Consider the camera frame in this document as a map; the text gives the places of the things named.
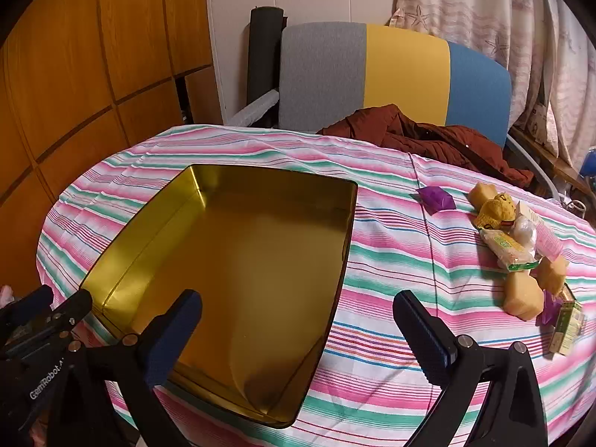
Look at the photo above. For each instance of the brown jacket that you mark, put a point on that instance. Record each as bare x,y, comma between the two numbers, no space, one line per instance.
419,135

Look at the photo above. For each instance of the purple packet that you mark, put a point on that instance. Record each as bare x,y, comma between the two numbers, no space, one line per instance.
437,199
551,311

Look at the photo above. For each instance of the grey yellow blue chair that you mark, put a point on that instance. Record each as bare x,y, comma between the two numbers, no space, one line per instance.
400,70

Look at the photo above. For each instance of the yellow plush toy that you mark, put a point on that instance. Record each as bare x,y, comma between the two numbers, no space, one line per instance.
496,209

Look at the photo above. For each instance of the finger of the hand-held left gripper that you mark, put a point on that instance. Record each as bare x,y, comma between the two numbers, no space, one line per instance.
70,309
32,303

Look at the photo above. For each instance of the gold tin box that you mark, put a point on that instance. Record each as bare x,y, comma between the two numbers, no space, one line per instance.
242,265

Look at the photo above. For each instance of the black rolled mat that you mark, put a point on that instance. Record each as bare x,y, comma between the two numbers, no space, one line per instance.
263,46

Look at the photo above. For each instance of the wooden desk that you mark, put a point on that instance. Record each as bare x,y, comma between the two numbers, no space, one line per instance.
545,153

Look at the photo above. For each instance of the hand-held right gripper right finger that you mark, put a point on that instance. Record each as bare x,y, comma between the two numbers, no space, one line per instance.
426,335

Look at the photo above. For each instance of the wooden wardrobe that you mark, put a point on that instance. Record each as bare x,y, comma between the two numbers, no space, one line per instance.
93,56

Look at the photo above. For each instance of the yellow green snack packet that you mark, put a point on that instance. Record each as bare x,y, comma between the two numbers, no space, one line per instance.
505,247

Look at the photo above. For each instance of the patterned curtain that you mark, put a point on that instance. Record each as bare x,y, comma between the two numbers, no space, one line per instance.
489,9

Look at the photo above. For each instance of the striped tablecloth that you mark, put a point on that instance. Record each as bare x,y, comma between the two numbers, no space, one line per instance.
396,251

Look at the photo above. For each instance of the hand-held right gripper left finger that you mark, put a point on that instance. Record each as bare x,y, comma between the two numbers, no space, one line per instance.
172,340

